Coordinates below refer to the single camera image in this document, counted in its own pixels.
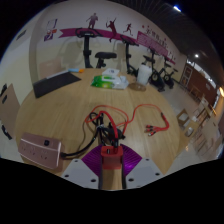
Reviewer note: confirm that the black exercise bike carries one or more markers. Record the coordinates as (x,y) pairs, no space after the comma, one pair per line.
(87,50)
(169,76)
(155,75)
(127,56)

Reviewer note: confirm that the black mouse pad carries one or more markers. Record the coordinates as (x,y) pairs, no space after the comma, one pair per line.
(55,84)

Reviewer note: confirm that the blue and orange pen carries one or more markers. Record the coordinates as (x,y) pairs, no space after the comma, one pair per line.
(76,70)

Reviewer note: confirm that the round ceiling light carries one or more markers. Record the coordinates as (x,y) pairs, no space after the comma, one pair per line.
(177,8)
(196,56)

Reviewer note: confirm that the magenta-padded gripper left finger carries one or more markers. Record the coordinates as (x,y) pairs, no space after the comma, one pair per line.
(85,170)

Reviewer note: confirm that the round wooden coaster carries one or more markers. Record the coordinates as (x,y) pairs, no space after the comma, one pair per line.
(137,87)

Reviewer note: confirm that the magenta sports wall decal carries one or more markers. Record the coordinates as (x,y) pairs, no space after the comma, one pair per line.
(150,41)

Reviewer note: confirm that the plain wooden chair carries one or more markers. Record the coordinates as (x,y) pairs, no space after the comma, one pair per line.
(50,70)

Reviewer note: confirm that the group of wooden chairs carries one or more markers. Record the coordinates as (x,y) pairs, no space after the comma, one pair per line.
(203,126)

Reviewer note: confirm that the brown wooden cabinet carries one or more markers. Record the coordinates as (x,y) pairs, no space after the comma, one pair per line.
(200,83)

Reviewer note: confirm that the white cup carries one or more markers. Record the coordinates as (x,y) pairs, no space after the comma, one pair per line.
(144,74)

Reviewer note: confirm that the red charger block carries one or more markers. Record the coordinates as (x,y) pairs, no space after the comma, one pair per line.
(111,158)

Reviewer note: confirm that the green wet wipes pack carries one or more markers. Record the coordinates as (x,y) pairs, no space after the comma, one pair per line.
(106,82)

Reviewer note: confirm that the white tissue pack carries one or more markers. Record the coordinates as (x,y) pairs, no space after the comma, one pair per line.
(111,72)

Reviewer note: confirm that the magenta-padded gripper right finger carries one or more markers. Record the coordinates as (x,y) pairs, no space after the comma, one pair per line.
(140,170)

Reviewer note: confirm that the grey wall vent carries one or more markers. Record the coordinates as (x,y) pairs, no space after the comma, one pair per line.
(21,34)

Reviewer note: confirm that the wall posters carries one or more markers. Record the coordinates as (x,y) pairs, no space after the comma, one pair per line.
(50,30)

